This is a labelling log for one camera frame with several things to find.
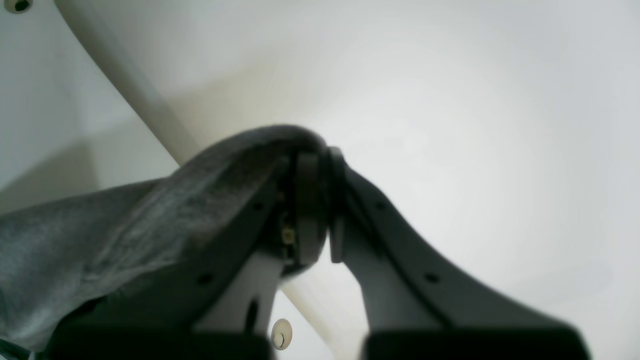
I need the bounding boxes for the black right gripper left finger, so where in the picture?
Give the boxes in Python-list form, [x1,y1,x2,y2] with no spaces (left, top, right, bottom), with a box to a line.
[45,152,326,360]

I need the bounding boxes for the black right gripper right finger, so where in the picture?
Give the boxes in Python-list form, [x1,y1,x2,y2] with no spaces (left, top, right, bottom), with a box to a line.
[326,146,590,360]

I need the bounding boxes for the grey T-shirt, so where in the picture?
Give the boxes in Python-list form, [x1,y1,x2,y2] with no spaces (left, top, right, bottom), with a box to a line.
[0,125,327,359]

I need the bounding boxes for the left table grommet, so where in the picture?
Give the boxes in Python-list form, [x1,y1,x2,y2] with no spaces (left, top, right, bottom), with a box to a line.
[270,318,293,351]

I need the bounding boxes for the table grommet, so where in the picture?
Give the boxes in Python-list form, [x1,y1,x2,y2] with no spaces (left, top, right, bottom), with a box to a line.
[270,318,293,351]
[2,0,34,14]

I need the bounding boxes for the right table grommet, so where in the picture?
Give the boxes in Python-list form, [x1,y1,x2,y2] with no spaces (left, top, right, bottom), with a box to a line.
[2,0,34,14]

